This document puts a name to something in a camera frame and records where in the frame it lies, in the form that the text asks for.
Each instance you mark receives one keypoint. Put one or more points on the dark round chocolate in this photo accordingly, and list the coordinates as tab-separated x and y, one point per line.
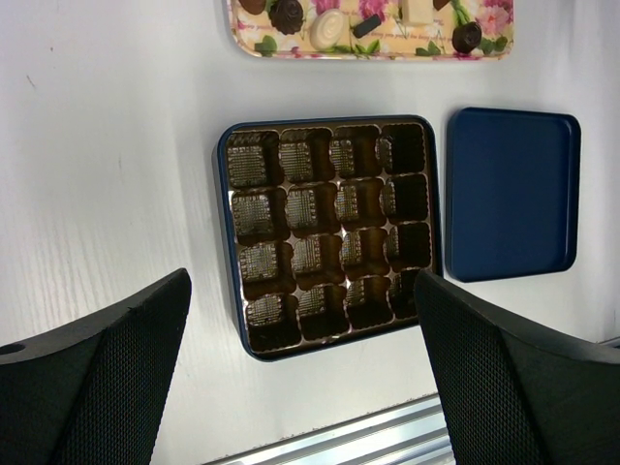
466	37

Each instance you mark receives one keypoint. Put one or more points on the aluminium frame rail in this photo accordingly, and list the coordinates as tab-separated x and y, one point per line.
411	433

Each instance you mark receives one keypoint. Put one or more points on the dark rose chocolate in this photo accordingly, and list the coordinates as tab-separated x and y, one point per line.
286	16

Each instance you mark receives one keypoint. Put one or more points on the brown oval chocolate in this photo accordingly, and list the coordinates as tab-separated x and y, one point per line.
253	7

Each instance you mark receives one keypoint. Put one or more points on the small black bar chocolate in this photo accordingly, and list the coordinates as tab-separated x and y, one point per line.
367	26

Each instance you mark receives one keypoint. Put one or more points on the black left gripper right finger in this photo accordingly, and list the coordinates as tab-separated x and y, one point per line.
514	391

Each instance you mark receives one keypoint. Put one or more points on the white rectangular chocolate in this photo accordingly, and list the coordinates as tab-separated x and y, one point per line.
416	12

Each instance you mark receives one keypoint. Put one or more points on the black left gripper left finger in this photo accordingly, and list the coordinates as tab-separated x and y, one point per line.
94	391

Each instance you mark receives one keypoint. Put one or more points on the blue chocolate box with tray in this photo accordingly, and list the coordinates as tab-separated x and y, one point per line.
327	224

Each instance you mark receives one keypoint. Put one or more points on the blue box lid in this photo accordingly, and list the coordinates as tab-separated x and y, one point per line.
512	193

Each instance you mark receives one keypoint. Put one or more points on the white oval chocolate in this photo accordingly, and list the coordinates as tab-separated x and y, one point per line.
327	29

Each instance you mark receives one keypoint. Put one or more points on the floral serving tray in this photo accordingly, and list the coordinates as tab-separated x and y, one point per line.
391	41

